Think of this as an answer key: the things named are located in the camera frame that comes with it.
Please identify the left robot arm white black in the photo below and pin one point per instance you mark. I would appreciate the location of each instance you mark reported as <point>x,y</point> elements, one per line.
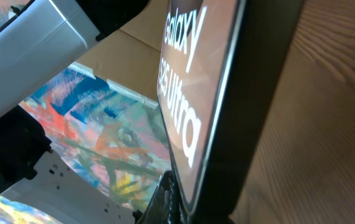
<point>40,40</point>

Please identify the colourful painted backdrop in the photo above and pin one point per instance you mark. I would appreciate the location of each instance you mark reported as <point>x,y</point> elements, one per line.
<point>106,133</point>

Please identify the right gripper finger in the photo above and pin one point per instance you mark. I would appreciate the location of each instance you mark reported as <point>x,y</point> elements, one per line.
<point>164,206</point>

